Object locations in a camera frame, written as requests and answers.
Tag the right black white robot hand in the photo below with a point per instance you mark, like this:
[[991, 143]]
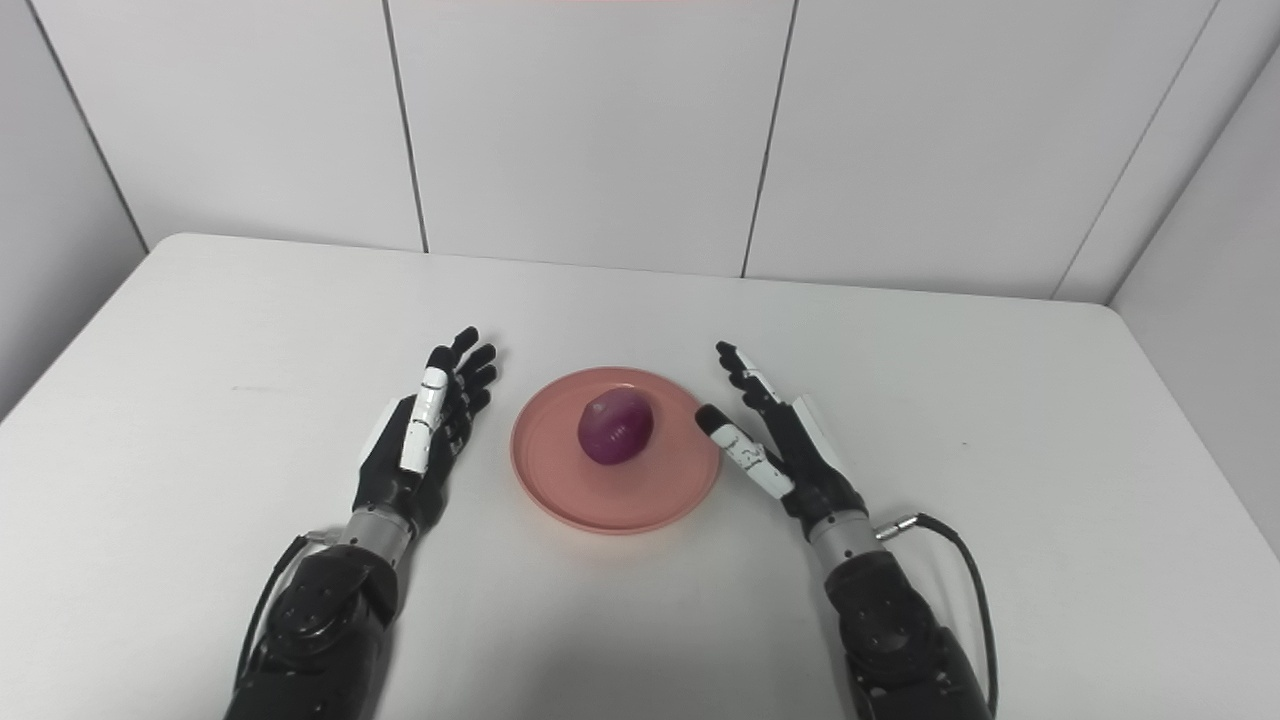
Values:
[[790, 450]]

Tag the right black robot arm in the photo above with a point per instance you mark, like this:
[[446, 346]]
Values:
[[900, 630]]

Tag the purple red onion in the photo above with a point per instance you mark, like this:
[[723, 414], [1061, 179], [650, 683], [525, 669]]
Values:
[[615, 427]]

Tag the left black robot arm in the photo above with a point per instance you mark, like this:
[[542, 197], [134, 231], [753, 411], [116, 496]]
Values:
[[320, 630]]

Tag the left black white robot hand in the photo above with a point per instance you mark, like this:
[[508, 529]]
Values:
[[420, 440]]

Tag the pink plastic plate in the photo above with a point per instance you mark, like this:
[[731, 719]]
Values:
[[612, 470]]

